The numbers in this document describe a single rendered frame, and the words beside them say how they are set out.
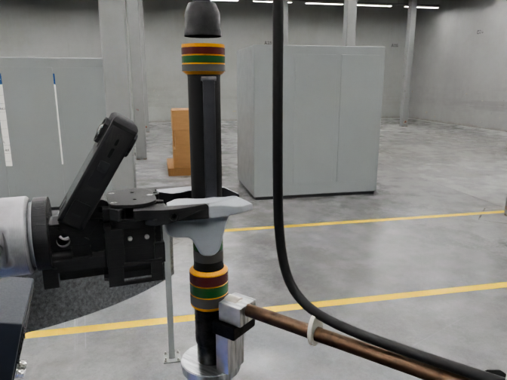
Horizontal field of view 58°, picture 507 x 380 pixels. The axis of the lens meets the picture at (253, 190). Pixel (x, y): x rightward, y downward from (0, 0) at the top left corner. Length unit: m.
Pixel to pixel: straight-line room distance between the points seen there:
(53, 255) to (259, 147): 6.27
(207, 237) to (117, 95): 4.37
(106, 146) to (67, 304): 2.17
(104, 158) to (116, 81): 4.37
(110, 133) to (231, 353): 0.27
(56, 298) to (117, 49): 2.89
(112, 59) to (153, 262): 4.39
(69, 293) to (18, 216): 2.11
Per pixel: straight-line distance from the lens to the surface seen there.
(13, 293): 1.31
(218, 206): 0.45
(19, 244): 0.45
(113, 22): 4.83
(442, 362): 0.43
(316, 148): 6.94
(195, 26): 0.46
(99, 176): 0.44
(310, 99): 6.83
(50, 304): 2.55
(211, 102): 0.46
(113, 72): 4.80
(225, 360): 0.54
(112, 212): 0.45
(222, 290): 0.51
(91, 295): 2.61
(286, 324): 0.47
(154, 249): 0.47
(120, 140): 0.44
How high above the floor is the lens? 1.75
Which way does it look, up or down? 14 degrees down
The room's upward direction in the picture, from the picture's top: straight up
